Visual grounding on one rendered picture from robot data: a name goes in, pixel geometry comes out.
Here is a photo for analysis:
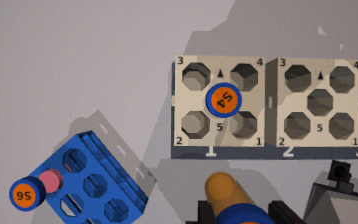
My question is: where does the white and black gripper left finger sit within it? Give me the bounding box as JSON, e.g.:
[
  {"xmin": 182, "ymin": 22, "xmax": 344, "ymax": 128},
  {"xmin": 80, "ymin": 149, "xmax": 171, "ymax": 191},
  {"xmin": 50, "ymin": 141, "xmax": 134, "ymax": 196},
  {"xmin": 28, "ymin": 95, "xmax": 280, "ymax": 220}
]
[{"xmin": 185, "ymin": 200, "xmax": 217, "ymax": 224}]

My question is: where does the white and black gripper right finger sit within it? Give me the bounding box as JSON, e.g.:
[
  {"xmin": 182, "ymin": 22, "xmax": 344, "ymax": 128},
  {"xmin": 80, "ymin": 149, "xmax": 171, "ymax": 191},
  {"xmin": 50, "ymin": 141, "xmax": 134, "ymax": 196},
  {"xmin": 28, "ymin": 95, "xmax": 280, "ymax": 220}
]
[{"xmin": 268, "ymin": 201, "xmax": 306, "ymax": 224}]

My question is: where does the blue tube rack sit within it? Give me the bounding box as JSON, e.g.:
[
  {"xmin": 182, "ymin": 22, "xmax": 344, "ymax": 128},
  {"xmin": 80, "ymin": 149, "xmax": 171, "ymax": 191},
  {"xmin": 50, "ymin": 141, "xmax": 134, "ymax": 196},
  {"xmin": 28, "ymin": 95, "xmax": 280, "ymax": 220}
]
[{"xmin": 28, "ymin": 131, "xmax": 149, "ymax": 224}]

